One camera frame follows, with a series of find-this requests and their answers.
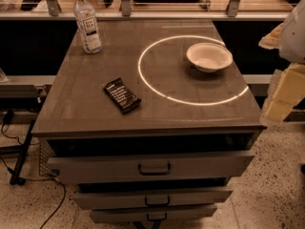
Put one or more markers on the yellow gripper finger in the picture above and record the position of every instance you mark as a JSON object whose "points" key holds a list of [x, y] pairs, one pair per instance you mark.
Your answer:
{"points": [[271, 40], [286, 90]]}

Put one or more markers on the black stand leg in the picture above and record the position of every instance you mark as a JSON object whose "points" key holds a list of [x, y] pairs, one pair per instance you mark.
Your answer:
{"points": [[15, 177]]}

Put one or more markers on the clear plastic water bottle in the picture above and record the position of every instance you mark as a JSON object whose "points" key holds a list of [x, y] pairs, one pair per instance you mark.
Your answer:
{"points": [[87, 26]]}

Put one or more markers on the grey drawer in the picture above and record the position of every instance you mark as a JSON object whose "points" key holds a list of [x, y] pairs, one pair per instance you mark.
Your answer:
{"points": [[153, 213], [152, 198], [110, 169]]}

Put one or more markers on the bottom grey drawer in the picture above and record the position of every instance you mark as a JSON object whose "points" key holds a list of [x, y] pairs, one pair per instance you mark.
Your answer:
{"points": [[153, 213]]}

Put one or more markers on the white paper bowl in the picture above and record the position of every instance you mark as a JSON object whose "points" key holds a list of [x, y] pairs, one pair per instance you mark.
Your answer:
{"points": [[209, 57]]}

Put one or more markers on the black rxbar chocolate wrapper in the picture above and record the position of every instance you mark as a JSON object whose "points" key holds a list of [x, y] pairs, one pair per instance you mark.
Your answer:
{"points": [[124, 99]]}

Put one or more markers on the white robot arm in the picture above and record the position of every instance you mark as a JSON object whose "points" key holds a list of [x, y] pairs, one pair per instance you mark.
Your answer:
{"points": [[292, 37]]}

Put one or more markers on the top grey drawer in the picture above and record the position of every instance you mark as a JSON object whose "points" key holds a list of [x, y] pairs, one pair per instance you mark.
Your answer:
{"points": [[110, 169]]}

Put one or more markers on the middle grey drawer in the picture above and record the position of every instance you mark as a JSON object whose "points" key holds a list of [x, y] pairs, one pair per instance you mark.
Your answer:
{"points": [[152, 198]]}

